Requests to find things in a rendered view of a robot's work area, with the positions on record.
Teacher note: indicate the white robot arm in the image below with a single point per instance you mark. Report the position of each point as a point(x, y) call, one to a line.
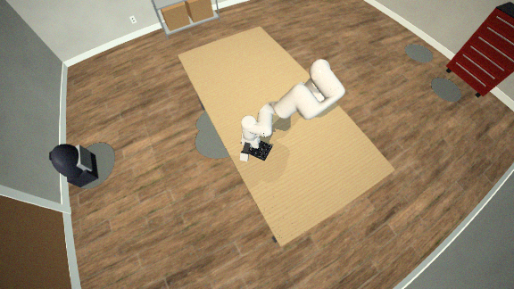
point(305, 99)

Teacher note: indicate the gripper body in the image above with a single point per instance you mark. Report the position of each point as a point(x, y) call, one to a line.
point(253, 144)

